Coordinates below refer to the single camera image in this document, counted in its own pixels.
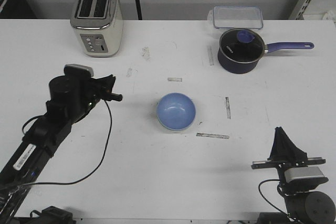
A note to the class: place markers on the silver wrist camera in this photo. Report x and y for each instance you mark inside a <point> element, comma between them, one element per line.
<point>298,173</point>
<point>78,69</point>

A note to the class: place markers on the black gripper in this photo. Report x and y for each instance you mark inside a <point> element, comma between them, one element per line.
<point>101,89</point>
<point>284,154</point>

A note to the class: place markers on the clear plastic food container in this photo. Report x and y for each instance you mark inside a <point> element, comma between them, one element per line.
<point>227,17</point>

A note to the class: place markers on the glass lid with blue knob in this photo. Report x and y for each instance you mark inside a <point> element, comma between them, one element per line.
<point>242,45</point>

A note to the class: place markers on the dark blue saucepan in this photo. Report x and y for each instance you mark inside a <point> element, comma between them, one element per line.
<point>240,68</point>

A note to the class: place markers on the blue bowl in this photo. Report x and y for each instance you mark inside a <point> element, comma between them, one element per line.
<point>175,111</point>

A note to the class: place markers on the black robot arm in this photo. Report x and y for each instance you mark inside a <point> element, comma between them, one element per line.
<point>71,99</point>
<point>304,204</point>

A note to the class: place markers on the cream and chrome toaster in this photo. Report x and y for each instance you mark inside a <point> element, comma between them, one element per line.
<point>98,26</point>

